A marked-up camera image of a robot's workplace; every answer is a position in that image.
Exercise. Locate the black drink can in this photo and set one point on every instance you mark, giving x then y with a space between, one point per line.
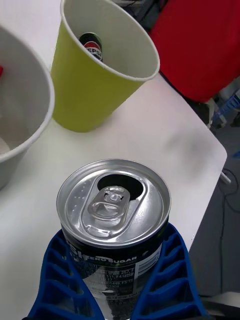
112 215
93 46

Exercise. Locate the red chair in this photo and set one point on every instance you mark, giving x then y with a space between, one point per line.
197 45

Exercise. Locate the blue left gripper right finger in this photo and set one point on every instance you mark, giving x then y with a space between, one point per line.
175 280

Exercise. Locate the grey plastic waste bin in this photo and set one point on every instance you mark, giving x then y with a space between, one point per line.
25 100

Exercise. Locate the yellow-green plastic waste bin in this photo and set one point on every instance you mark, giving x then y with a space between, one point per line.
85 95

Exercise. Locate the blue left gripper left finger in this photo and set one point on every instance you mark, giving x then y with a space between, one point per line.
57 280

